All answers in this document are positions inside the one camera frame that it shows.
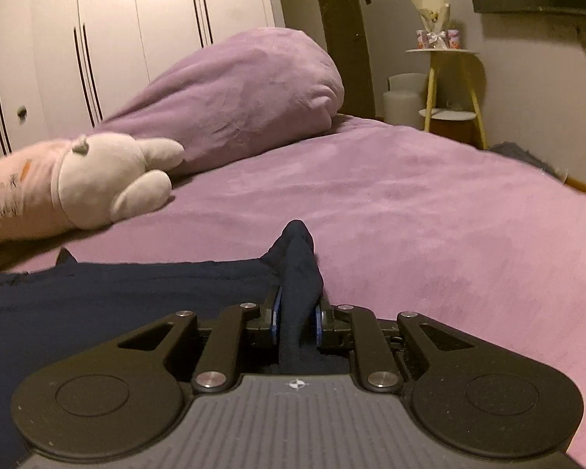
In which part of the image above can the yellow-legged side table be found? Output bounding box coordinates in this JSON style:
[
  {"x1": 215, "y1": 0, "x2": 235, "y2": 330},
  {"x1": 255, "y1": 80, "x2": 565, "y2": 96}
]
[{"x1": 405, "y1": 48, "x2": 489, "y2": 150}]

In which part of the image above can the round wooden storage stool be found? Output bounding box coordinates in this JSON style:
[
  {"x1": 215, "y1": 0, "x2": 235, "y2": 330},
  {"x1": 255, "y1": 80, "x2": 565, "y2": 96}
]
[{"x1": 429, "y1": 120, "x2": 475, "y2": 146}]

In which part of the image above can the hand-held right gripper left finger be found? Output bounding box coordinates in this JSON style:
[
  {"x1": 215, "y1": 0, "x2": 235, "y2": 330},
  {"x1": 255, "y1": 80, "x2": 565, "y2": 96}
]
[{"x1": 116, "y1": 287, "x2": 284, "y2": 394}]

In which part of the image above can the dark wooden door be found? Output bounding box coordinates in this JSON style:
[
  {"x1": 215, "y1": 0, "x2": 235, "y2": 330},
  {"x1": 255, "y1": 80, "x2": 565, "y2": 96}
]
[{"x1": 310, "y1": 0, "x2": 377, "y2": 121}]

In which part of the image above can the white wardrobe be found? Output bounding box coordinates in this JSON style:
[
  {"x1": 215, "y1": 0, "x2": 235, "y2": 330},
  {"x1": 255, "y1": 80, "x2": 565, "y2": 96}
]
[{"x1": 0, "y1": 0, "x2": 279, "y2": 157}]

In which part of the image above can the purple bed blanket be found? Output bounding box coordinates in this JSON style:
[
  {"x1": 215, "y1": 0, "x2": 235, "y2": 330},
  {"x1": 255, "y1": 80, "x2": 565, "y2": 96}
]
[{"x1": 10, "y1": 115, "x2": 586, "y2": 469}]

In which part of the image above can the white round bin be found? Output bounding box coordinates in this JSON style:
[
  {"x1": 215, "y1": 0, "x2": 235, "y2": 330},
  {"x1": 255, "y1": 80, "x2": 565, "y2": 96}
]
[
  {"x1": 383, "y1": 90, "x2": 427, "y2": 128},
  {"x1": 388, "y1": 73, "x2": 429, "y2": 95}
]

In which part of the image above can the long pink rabbit plush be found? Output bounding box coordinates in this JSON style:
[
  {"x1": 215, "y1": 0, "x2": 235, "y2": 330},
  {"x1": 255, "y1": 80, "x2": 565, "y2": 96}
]
[{"x1": 0, "y1": 133, "x2": 185, "y2": 248}]

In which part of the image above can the purple duvet bundle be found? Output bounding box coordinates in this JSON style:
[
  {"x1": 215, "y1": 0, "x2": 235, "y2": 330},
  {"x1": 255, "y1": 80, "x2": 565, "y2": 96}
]
[{"x1": 90, "y1": 27, "x2": 345, "y2": 177}]

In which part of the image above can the navy zip jacket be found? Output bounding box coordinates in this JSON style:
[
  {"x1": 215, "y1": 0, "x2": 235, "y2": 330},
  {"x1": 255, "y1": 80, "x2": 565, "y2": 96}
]
[{"x1": 0, "y1": 220, "x2": 350, "y2": 469}]

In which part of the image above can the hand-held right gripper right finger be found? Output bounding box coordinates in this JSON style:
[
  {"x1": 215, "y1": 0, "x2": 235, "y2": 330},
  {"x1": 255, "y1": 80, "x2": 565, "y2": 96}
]
[{"x1": 314, "y1": 304, "x2": 475, "y2": 394}]

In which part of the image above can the wrapped flower bouquet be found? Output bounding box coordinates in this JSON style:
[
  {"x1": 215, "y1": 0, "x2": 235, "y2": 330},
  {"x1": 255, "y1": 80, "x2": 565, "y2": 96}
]
[{"x1": 409, "y1": 0, "x2": 453, "y2": 50}]

